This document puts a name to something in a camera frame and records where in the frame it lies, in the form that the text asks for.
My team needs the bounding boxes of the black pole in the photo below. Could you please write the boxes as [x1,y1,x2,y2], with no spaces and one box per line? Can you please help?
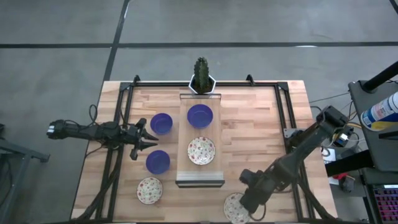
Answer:
[361,60,398,93]

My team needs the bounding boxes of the grey metal stand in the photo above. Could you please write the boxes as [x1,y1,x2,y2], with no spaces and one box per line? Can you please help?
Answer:
[0,123,51,224]

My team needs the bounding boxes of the white hexagonal plant pot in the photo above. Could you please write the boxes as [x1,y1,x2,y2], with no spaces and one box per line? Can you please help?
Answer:
[188,73,217,95]

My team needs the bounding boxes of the white spray can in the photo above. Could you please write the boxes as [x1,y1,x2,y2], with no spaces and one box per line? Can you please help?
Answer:
[360,91,398,132]

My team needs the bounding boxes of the keyboard with pink lights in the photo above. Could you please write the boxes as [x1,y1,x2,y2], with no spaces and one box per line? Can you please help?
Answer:
[373,184,398,223]

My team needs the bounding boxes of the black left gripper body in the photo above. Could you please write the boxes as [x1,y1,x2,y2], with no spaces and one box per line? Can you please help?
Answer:
[123,118,147,161]

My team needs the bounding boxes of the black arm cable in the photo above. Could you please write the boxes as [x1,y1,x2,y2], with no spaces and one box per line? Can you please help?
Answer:
[88,104,99,125]

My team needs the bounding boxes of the green cactus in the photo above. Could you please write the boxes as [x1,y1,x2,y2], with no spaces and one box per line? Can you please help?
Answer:
[193,56,210,94]

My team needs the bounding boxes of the black metal table frame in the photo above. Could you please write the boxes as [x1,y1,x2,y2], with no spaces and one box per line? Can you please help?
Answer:
[70,74,337,223]

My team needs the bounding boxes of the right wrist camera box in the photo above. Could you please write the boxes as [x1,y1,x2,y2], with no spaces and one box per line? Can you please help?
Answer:
[239,169,259,185]

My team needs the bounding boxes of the blue plastic mini bowl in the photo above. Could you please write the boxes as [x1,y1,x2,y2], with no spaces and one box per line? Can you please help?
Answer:
[145,149,172,175]
[186,103,215,130]
[149,112,174,136]

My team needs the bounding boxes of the floral ceramic mini bowl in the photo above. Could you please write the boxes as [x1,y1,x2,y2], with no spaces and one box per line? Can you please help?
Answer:
[187,136,217,166]
[136,176,164,205]
[223,192,251,224]

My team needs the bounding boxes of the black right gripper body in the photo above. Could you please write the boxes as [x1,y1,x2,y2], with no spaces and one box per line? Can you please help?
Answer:
[245,174,278,203]

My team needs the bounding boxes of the grey equipment cart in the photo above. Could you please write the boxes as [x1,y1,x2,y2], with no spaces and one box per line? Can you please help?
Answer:
[348,80,398,224]

